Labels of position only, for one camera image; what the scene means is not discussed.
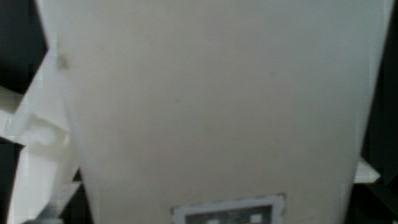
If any white cabinet top block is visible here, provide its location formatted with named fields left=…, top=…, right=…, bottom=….
left=39, top=0, right=395, bottom=224

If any white cabinet body box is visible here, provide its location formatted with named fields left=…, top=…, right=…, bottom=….
left=0, top=52, right=78, bottom=224

